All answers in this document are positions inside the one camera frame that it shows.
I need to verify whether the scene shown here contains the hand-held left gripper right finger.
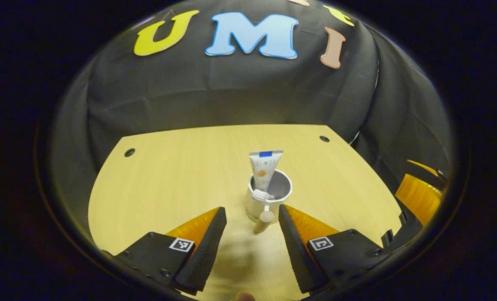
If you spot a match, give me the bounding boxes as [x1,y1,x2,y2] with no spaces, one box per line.
[278,204,393,294]

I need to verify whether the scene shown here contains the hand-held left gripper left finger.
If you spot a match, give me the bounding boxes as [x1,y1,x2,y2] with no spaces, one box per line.
[102,207,227,295]

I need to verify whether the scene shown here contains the white cup with wooden handle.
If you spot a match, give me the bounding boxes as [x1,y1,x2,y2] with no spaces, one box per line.
[246,168,293,234]

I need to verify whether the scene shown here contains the white toothpaste tube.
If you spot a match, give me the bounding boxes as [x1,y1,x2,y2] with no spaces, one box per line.
[249,150,283,192]

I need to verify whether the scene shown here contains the wooden desktop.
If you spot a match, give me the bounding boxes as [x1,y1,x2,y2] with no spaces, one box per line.
[88,124,404,301]

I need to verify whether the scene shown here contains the black backdrop cloth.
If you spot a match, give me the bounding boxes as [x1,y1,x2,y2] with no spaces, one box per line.
[50,0,452,251]

